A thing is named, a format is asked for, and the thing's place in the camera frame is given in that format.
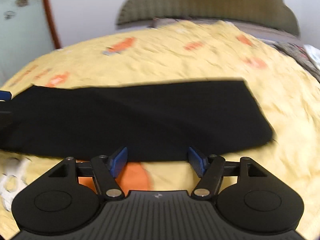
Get frosted glass wardrobe door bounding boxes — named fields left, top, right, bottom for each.
left=0, top=0, right=55, bottom=85

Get brown wooden door frame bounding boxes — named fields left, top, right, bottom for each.
left=42, top=0, right=61, bottom=49

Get black pants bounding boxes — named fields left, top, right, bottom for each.
left=1, top=80, right=273, bottom=161

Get olive green padded headboard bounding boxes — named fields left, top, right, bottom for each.
left=116, top=0, right=300, bottom=37

